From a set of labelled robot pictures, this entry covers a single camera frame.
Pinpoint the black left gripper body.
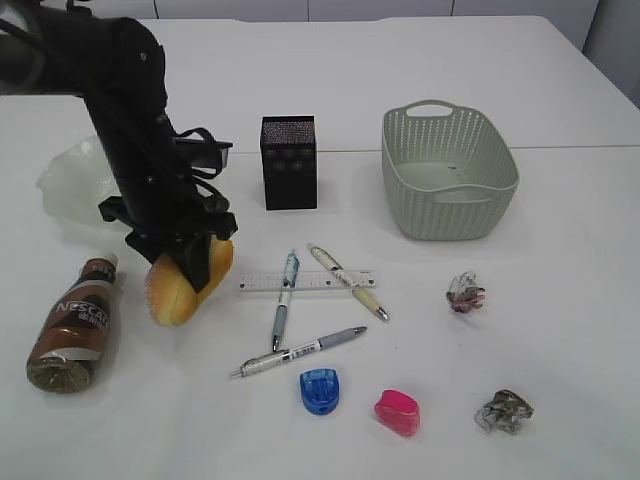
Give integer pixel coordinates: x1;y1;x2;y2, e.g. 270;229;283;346
98;196;237;263

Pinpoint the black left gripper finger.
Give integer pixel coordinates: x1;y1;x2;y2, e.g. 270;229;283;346
172;234;212;293

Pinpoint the yellow bread loaf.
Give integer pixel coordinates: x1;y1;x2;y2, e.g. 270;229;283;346
145;239;234;327

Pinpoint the brown Nescafe coffee bottle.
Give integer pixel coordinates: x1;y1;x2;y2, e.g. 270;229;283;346
26;253;118;394

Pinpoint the pink pencil sharpener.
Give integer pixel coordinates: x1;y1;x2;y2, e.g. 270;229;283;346
374;389;421;437

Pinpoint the pink white paper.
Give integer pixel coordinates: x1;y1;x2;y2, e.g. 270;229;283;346
445;271;486;314

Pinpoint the grey paper ball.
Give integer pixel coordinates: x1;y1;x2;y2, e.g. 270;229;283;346
474;389;534;435

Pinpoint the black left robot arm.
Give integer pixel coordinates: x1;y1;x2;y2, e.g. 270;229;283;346
1;1;237;291

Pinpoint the translucent green wavy plate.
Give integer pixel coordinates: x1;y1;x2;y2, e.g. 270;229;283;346
36;135;127;232

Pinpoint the blue grip ballpoint pen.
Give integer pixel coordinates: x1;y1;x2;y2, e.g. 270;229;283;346
271;249;300;352

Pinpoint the grey grip ballpoint pen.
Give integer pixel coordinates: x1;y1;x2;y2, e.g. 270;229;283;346
229;326;368;379

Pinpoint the beige patterned ballpoint pen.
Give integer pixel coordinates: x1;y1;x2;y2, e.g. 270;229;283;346
307;244;390;322

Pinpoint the black mesh pen holder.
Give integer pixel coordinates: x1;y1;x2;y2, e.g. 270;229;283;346
260;116;318;211

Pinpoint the blue pencil sharpener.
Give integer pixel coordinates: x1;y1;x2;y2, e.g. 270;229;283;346
299;368;340;415

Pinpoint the light green plastic basket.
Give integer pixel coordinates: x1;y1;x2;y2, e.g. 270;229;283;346
381;100;520;241

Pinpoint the transparent plastic ruler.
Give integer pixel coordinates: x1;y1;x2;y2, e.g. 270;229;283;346
238;270;378;292

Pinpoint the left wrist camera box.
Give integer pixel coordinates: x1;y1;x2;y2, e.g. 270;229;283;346
175;139;234;173

